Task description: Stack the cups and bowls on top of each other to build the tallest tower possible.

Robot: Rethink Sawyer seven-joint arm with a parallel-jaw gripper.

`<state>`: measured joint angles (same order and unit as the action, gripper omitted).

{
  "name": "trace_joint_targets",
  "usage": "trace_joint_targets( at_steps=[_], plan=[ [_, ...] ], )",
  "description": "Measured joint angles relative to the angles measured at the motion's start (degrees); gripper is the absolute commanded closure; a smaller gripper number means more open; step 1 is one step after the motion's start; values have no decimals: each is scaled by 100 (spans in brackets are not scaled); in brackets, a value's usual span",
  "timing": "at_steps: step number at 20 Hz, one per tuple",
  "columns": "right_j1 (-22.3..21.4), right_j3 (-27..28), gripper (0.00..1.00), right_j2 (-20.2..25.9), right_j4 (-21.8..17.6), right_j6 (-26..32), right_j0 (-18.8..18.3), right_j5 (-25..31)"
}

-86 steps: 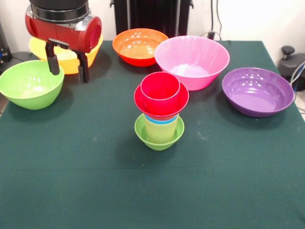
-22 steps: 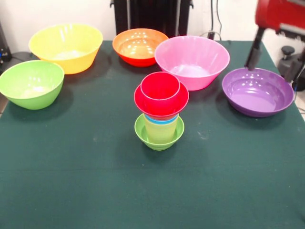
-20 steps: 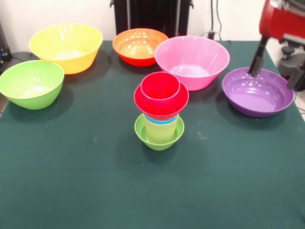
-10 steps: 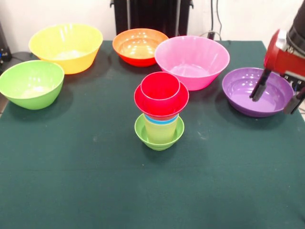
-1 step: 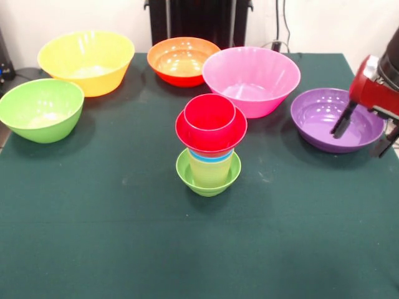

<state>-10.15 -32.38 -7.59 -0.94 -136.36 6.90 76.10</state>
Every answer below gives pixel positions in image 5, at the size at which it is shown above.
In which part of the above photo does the dark green tablecloth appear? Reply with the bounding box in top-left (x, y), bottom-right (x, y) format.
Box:
top-left (0, 52), bottom-right (399, 299)

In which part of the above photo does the blue cup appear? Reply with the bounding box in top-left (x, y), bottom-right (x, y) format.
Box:
top-left (188, 149), bottom-right (235, 164)

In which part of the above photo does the large yellow bowl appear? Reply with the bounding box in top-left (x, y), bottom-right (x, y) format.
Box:
top-left (37, 29), bottom-right (136, 98)

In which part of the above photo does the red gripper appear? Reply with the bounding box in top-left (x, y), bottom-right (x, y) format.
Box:
top-left (329, 55), bottom-right (399, 159)

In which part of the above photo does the yellow cup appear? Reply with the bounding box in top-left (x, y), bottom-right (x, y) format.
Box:
top-left (188, 154), bottom-right (234, 189)

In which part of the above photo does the large pink bowl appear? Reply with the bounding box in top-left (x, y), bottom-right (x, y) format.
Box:
top-left (201, 46), bottom-right (302, 120)

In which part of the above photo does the small red bowl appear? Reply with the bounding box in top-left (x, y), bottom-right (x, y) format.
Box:
top-left (175, 105), bottom-right (248, 156)

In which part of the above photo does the small green bowl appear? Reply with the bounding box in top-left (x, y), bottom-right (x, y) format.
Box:
top-left (175, 148), bottom-right (243, 197)

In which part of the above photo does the purple bowl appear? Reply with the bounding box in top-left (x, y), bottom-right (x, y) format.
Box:
top-left (290, 87), bottom-right (386, 153)

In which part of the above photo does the orange bowl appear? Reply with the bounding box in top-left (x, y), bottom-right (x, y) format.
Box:
top-left (147, 36), bottom-right (221, 88)

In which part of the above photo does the large green bowl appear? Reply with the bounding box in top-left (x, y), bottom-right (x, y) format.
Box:
top-left (0, 78), bottom-right (85, 144)

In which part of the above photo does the black equipment box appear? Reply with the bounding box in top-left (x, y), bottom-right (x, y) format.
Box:
top-left (0, 29), bottom-right (16, 91)

